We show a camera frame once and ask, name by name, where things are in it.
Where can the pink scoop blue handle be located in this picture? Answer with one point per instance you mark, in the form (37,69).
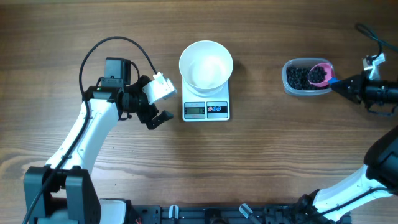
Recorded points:
(322,75)

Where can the white bowl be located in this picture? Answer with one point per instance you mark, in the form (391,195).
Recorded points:
(205,66)

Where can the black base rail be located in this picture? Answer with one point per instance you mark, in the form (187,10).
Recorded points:
(268,214)

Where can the clear container of black beans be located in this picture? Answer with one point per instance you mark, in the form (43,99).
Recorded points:
(295,77)

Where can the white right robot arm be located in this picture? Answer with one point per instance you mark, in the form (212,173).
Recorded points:
(376,178)

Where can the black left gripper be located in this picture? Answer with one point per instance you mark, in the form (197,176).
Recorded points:
(151,111)

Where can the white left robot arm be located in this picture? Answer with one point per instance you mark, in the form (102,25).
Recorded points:
(62,191)

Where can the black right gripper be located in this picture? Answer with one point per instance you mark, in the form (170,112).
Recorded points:
(359,88)

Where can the white digital kitchen scale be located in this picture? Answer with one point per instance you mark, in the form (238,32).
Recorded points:
(205,107)

